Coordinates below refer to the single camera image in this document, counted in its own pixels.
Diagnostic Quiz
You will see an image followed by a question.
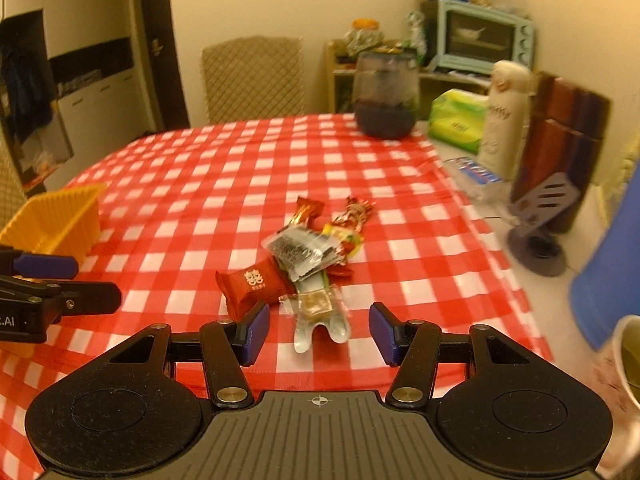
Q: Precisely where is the paper cup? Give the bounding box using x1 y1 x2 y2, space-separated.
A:
592 315 640 478

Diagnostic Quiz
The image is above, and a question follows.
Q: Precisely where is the red packet with white print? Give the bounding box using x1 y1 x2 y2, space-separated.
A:
216 255 296 321

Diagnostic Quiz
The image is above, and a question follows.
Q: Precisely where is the green plastic bag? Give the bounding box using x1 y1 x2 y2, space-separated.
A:
402 10 428 56

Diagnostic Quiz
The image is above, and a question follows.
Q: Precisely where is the dark door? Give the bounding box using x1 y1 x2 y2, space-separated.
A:
132 0 191 133

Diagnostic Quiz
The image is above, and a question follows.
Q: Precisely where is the white bottle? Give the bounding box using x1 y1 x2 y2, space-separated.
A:
477 60 531 181

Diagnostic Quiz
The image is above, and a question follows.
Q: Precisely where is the orange-red twist-wrapped candy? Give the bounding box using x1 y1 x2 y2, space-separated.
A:
285 196 326 233

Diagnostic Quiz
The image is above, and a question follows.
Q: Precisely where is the red and gold wrapped candy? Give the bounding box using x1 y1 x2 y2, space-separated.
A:
331 196 376 233

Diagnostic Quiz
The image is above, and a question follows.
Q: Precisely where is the yellow plastic tray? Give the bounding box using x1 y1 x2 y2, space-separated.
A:
0 182 107 266

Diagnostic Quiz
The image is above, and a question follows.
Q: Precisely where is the wooden shelf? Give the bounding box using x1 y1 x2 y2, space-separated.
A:
324 40 493 113

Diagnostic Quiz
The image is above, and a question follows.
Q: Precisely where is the clear packet with brown cube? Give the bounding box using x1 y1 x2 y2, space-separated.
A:
279 280 353 356

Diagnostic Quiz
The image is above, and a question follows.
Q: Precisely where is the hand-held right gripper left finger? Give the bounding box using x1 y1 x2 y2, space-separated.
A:
75 301 271 409

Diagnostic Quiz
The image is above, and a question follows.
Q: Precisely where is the blue plastic container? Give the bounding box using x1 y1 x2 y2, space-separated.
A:
570 160 640 353

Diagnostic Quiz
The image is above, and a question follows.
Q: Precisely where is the light blue toaster oven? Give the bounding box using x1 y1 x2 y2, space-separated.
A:
434 0 536 78

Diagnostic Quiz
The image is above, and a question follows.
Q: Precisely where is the green tissue pack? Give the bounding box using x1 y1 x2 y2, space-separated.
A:
429 89 493 156

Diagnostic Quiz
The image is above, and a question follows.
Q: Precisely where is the dark hanging jacket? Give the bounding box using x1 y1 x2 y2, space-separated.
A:
0 35 57 128

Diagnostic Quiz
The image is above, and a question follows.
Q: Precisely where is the red checked tablecloth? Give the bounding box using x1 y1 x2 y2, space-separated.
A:
0 112 556 476

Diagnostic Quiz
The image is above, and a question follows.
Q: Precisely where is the clear packet with dark contents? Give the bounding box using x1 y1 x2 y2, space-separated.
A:
265 226 346 283

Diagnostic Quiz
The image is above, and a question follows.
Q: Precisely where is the grey slotted stand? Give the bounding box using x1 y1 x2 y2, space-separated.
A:
507 172 583 278

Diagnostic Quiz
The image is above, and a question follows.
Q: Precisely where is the dark brown wooden holder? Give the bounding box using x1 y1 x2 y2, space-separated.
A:
510 76 613 233

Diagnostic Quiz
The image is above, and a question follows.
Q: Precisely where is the dark glass jar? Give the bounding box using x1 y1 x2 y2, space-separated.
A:
351 50 420 140

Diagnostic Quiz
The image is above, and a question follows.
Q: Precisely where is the pickle jar with orange lid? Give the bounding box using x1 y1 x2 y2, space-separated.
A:
344 19 385 58

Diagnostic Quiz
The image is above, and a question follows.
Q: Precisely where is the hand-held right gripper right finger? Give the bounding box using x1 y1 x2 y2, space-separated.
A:
369 301 566 408

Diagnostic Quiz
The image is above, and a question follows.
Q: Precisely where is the blue and white packet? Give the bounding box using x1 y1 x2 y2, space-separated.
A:
445 156 506 191

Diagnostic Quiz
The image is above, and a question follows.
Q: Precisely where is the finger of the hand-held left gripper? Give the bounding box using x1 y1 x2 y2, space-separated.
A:
0 246 80 279
0 275 122 318

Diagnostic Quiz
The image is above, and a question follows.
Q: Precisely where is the white cabinet with dark frame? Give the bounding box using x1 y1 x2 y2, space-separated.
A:
0 0 151 196

